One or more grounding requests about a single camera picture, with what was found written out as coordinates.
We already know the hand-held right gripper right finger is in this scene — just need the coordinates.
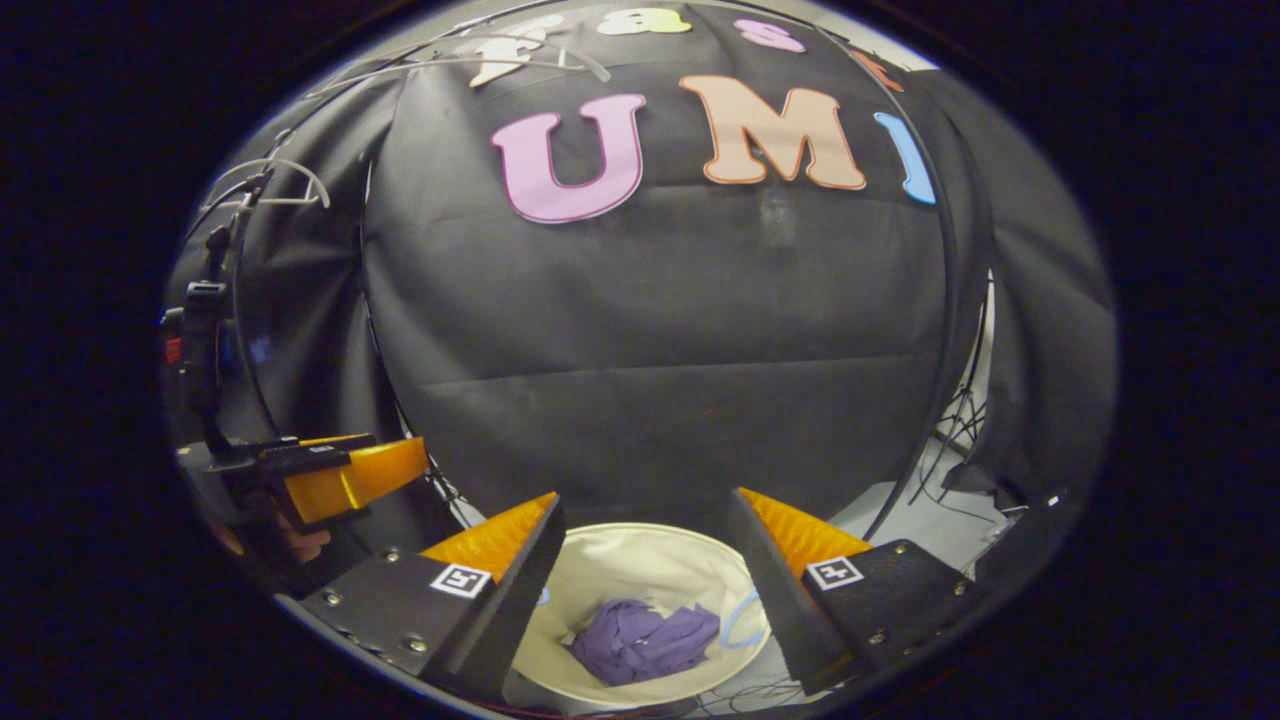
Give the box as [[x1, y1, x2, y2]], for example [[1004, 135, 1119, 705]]
[[726, 487, 978, 694]]

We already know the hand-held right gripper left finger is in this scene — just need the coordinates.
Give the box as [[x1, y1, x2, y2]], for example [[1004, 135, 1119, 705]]
[[298, 492, 568, 703]]

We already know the purple corduroy jacket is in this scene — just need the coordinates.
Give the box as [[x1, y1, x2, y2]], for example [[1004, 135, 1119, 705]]
[[568, 598, 723, 688]]

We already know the cream laundry hamper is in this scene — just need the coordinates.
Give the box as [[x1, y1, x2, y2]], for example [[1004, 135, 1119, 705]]
[[508, 521, 773, 708]]

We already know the white hanger with hook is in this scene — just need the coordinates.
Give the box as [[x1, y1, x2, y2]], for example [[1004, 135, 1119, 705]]
[[308, 33, 613, 101]]

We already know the plain white hanger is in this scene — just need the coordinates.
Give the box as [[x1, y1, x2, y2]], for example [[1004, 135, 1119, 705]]
[[203, 157, 332, 216]]

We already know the black metal clothes rack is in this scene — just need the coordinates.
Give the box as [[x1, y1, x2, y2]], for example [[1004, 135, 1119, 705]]
[[355, 0, 969, 546]]

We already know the backdrop stand tripod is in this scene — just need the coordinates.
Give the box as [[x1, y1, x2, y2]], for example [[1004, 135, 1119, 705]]
[[908, 275, 996, 506]]

